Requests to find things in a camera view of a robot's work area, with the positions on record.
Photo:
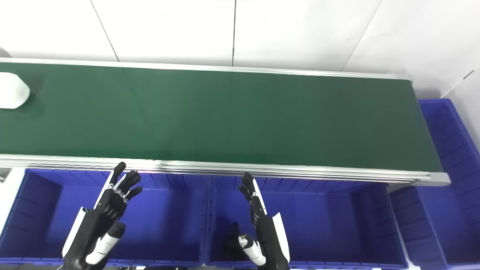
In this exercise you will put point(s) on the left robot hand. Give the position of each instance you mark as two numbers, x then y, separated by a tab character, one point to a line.
98	219

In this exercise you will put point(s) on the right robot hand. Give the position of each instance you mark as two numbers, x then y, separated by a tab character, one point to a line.
268	232

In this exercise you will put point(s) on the white cylindrical part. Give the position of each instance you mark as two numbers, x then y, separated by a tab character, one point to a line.
11	90

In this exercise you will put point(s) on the blue plastic bin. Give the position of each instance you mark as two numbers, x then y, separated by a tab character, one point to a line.
157	221
450	195
318	221

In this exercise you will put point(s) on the green conveyor belt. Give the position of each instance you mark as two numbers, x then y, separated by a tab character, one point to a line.
262	170
232	116

